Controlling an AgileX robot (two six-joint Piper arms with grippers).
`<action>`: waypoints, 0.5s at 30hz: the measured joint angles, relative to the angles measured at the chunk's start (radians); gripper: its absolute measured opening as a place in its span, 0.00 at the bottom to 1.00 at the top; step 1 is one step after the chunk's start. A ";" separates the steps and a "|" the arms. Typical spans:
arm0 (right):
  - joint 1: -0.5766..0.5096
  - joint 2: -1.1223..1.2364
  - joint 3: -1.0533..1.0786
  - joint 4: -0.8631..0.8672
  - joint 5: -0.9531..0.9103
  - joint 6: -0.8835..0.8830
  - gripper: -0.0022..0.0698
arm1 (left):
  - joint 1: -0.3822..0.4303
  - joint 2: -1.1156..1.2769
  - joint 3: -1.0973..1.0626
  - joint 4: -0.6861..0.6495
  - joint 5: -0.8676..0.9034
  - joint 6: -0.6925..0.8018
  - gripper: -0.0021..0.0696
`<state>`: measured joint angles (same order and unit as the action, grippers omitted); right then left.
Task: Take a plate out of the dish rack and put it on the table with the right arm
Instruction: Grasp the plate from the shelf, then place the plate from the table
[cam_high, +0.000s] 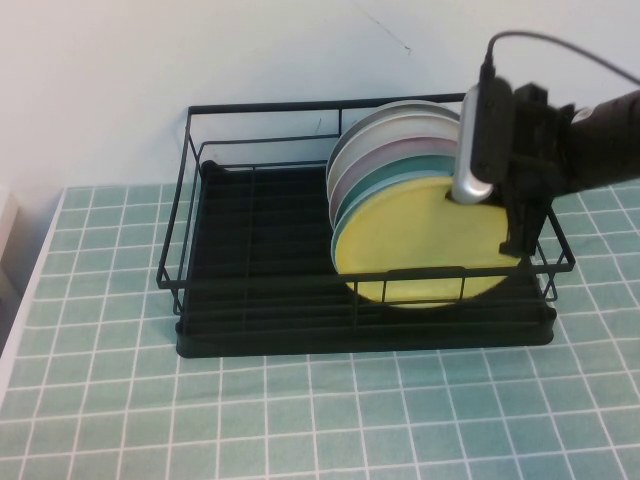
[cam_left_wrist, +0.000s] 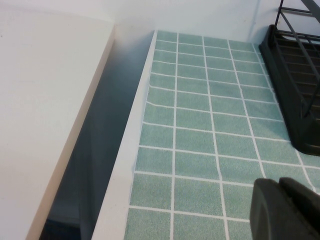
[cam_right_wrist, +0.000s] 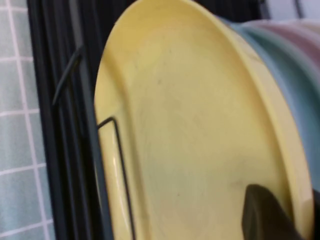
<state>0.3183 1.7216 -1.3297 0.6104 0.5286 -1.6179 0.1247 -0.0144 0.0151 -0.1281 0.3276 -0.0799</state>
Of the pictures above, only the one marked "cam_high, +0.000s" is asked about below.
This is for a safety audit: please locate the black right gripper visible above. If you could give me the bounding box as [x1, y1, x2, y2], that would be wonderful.
[499, 84, 576, 258]

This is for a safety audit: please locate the yellow round plate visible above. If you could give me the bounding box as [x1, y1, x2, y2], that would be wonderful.
[333, 174, 512, 312]

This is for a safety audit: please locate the teal green round plate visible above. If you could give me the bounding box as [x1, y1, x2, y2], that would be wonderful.
[332, 153, 459, 226]

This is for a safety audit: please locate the pink round plate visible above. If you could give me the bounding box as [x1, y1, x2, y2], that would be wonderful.
[327, 135, 459, 201]

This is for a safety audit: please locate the grey beige round plate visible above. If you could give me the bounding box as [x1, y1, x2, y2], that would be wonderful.
[342, 100, 464, 139]

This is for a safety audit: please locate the cream white round plate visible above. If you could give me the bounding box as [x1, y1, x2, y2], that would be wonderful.
[325, 116, 461, 186]

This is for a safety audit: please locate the light blue round plate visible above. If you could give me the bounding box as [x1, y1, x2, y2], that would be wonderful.
[329, 192, 371, 276]

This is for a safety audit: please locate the green checked tablecloth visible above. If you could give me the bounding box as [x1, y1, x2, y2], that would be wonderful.
[0, 172, 640, 480]

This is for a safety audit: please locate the black plastic drip tray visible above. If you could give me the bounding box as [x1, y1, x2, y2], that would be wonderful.
[175, 158, 557, 360]

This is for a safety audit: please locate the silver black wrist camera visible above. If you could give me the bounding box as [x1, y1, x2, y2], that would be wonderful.
[452, 77, 515, 206]

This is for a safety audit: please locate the black camera cable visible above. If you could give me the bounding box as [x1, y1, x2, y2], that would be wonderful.
[480, 30, 640, 86]

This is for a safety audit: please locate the black wire dish rack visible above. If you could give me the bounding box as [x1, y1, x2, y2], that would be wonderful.
[156, 90, 575, 331]

